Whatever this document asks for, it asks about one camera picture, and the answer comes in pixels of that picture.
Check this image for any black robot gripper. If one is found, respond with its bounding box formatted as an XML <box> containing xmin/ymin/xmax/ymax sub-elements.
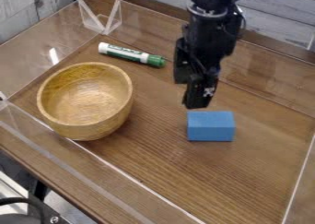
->
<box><xmin>173</xmin><ymin>6</ymin><xmax>241</xmax><ymax>109</ymax></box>

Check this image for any blue rectangular block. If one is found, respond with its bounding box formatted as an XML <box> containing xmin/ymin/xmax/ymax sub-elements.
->
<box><xmin>187</xmin><ymin>112</ymin><xmax>236</xmax><ymax>142</ymax></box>

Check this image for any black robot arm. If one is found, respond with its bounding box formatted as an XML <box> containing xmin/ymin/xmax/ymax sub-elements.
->
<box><xmin>173</xmin><ymin>0</ymin><xmax>245</xmax><ymax>109</ymax></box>

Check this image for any brown wooden bowl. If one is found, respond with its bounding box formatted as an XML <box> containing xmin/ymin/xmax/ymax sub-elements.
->
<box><xmin>37</xmin><ymin>62</ymin><xmax>133</xmax><ymax>141</ymax></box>

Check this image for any green and white marker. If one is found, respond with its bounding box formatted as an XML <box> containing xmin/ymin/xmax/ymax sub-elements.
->
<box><xmin>99</xmin><ymin>42</ymin><xmax>165</xmax><ymax>68</ymax></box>

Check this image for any black table leg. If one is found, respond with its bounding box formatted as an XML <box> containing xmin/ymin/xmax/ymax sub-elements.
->
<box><xmin>33</xmin><ymin>181</ymin><xmax>48</xmax><ymax>201</ymax></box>

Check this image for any clear acrylic corner bracket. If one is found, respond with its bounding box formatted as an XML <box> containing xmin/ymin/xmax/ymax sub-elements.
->
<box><xmin>77</xmin><ymin>0</ymin><xmax>121</xmax><ymax>35</ymax></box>

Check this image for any black cable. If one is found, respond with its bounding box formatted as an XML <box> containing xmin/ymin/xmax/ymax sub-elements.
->
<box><xmin>0</xmin><ymin>196</ymin><xmax>42</xmax><ymax>224</ymax></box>

